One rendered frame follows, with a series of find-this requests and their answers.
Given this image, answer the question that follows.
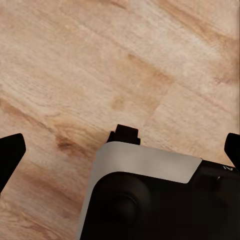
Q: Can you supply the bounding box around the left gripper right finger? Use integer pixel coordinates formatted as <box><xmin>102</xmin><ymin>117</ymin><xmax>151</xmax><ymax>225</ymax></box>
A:
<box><xmin>224</xmin><ymin>133</ymin><xmax>240</xmax><ymax>172</ymax></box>

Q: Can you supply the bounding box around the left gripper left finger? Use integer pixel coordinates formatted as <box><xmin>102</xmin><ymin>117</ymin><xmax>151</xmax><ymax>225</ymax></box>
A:
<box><xmin>0</xmin><ymin>133</ymin><xmax>26</xmax><ymax>193</ymax></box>

